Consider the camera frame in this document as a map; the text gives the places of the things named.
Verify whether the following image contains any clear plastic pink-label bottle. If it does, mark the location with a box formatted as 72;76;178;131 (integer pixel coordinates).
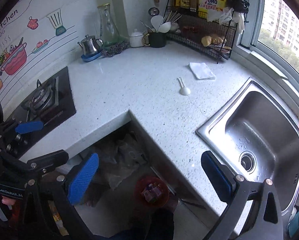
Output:
141;184;162;202

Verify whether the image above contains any red trash bin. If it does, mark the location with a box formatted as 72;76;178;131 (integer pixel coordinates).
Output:
134;176;169;208

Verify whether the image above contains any black gas stove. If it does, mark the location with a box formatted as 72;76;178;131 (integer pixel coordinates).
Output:
6;67;76;159

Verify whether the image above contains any stainless steel sink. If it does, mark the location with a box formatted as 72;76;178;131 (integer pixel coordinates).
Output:
196;78;299;215

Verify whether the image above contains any blue saucer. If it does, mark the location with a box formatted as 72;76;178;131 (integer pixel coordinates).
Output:
81;53;102;62

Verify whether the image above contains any white plastic spoon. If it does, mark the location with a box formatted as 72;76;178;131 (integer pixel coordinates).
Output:
178;77;191;96

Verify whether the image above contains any stainless steel teapot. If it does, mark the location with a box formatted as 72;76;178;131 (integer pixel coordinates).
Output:
77;35;104;57

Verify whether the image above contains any steel wool scrubber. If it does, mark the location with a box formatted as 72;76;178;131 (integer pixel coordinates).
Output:
101;41;129;57

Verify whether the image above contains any green shallow dish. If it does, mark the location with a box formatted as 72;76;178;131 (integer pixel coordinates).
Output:
104;38;129;50

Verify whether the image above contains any white folded cloth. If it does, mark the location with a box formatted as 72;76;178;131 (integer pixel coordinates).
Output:
189;62;216;80

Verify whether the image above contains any glass carafe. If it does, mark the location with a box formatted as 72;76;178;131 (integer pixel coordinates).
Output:
97;3;120;46

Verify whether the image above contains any white lidded sugar jar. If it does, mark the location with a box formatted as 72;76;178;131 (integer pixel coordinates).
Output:
129;29;144;48

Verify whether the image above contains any ginger root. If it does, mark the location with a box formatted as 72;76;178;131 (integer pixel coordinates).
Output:
201;34;226;47

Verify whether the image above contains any dark green utensil mug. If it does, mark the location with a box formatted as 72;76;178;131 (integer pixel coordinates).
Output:
142;33;166;48

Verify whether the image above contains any black plastic bag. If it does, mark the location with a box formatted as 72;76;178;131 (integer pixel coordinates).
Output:
226;0;250;14

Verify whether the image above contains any black wire shelf rack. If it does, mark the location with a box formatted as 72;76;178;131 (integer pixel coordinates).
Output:
164;5;238;62

